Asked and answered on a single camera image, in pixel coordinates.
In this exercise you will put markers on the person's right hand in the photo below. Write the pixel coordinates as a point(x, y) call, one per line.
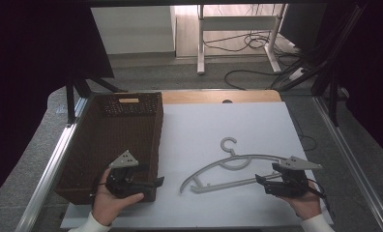
point(305, 204)

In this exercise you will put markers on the person's left hand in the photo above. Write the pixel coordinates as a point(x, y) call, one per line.
point(107, 203)

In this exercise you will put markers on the person's left white sleeve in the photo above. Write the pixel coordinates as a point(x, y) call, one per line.
point(91, 225)

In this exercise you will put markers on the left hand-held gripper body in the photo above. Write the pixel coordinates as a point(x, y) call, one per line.
point(123, 159)

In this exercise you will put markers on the black table grommet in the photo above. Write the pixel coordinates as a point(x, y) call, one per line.
point(227, 101)

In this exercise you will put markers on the dark panel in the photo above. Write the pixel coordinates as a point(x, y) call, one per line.
point(304, 25)

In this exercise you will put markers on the black curtain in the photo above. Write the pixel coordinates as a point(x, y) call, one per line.
point(25, 64)
point(373, 64)

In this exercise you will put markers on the white metal desk frame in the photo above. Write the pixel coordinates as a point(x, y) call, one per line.
point(200, 48)

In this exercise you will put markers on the person's right white sleeve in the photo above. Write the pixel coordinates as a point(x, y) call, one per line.
point(317, 225)

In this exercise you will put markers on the white power strip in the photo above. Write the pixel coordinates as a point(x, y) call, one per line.
point(296, 74)

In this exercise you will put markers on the brown woven basket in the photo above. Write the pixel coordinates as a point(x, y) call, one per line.
point(115, 135)

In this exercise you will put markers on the person's white sleeve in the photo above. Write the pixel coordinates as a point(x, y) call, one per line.
point(91, 225)
point(317, 225)

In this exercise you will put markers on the grey plastic clothes hanger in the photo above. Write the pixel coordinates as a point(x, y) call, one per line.
point(228, 184)

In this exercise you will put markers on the white table mat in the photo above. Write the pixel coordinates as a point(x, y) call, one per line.
point(212, 129)

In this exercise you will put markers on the white cabinet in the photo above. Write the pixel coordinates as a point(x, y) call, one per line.
point(131, 29)

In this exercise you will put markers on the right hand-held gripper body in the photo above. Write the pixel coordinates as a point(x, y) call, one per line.
point(292, 185)

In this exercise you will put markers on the aluminium rail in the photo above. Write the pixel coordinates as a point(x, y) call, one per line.
point(354, 167)
point(51, 167)

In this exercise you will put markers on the black metal stand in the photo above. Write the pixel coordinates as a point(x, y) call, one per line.
point(333, 96)
point(71, 103)

